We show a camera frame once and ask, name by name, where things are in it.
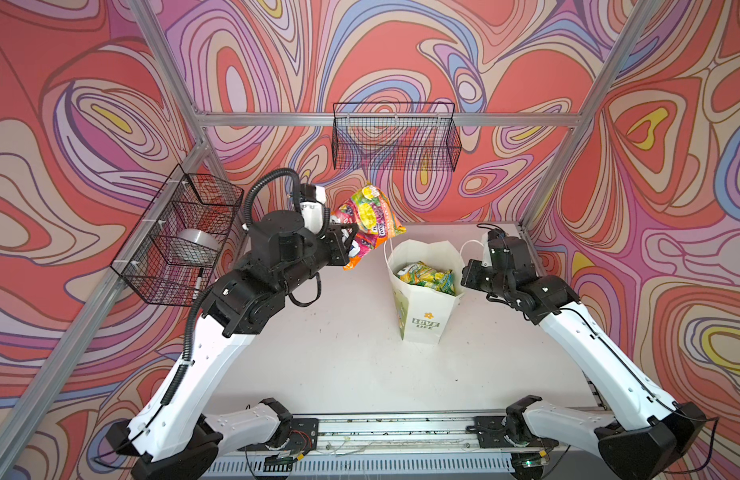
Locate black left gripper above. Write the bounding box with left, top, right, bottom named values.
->
left=275, top=221, right=360, bottom=300

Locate red Fox's candy bag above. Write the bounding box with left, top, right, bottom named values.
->
left=331, top=184, right=406, bottom=271

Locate green snack bag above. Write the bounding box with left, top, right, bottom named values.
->
left=396, top=262, right=456, bottom=296

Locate white paper bag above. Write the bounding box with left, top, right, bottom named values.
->
left=384, top=239, right=465, bottom=345

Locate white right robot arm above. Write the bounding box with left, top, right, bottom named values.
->
left=461, top=223, right=718, bottom=479

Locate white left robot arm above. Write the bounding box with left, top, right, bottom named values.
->
left=106, top=168, right=359, bottom=479

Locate silver tape roll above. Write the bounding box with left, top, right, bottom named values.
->
left=177, top=228, right=221, bottom=251

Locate black wire basket back wall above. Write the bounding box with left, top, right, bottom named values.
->
left=331, top=100, right=462, bottom=172

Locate black wire basket wall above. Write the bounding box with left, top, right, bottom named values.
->
left=331, top=100, right=462, bottom=172
left=111, top=166, right=244, bottom=307

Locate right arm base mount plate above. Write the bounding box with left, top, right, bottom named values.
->
left=465, top=416, right=529, bottom=449

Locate black wire basket left wall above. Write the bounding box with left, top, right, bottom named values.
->
left=111, top=166, right=244, bottom=307

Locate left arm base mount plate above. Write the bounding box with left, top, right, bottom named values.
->
left=241, top=417, right=320, bottom=454

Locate aluminium frame post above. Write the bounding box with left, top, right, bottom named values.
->
left=518, top=0, right=663, bottom=233

